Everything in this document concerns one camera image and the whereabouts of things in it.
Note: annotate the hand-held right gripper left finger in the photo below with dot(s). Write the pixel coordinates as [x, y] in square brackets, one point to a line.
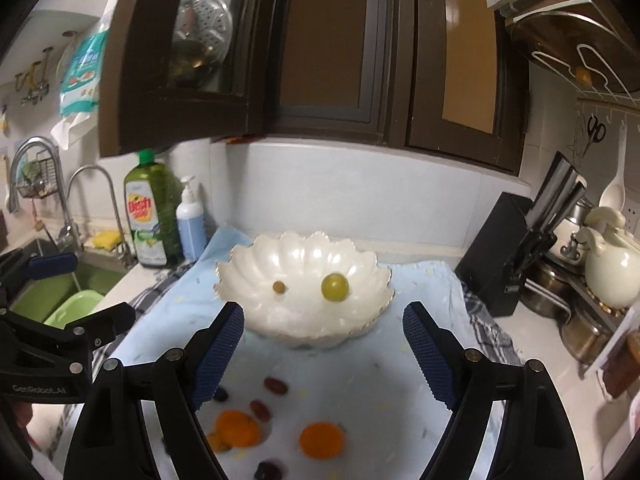
[220, 355]

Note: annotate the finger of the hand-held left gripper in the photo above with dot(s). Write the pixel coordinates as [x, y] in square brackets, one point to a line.
[52, 266]
[107, 322]

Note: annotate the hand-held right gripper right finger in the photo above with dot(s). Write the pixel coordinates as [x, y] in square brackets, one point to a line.
[430, 355]

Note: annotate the dark purple grape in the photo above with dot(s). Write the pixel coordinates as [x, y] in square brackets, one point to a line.
[267, 470]
[220, 394]

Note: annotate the red brown date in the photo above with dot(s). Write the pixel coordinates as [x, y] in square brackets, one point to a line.
[275, 385]
[260, 409]

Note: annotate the orange mandarin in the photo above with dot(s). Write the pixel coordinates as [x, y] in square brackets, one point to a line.
[238, 427]
[322, 440]

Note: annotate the small olive grape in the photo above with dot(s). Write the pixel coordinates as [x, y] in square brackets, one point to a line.
[278, 287]
[218, 442]

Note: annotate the white scalloped ceramic bowl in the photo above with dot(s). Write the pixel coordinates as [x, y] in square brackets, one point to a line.
[300, 270]

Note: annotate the green plastic basin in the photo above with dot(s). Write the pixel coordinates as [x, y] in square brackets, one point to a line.
[75, 305]

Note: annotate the yellow sponge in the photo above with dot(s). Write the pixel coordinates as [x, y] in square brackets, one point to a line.
[107, 240]

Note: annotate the light blue table cloth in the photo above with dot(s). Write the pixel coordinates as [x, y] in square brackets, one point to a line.
[360, 370]

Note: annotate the slim steel faucet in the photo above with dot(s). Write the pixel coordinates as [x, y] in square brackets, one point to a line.
[100, 170]

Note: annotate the green dish soap bottle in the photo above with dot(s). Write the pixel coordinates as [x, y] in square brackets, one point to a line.
[150, 210]

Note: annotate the large green grape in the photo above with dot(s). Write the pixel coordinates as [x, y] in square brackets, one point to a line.
[335, 287]

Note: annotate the black knife block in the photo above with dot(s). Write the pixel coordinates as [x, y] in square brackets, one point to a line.
[492, 255]

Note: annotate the tall steel faucet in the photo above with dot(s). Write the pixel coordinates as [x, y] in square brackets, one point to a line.
[30, 144]

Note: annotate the blue pump soap bottle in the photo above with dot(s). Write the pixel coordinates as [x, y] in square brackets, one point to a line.
[191, 230]

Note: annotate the steel cooking pot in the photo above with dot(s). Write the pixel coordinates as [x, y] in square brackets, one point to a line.
[545, 290]
[585, 335]

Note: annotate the hanging plastic bag pack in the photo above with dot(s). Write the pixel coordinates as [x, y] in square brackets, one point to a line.
[82, 75]

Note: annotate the cream ceramic teapot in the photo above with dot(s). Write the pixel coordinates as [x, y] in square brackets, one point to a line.
[610, 275]

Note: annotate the white plastic spoon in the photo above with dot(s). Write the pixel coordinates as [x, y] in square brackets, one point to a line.
[612, 192]

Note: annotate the black scissors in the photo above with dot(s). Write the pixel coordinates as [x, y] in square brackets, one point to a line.
[595, 132]

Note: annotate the steel steamer plate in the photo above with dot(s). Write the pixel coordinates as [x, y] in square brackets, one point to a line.
[210, 20]

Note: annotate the steel pan lid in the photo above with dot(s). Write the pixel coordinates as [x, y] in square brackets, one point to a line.
[550, 35]

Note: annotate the brass wall hook rack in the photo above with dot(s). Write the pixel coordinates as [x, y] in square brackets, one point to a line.
[32, 92]

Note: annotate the dark brown window frame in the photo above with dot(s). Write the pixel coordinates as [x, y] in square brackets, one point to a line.
[395, 60]

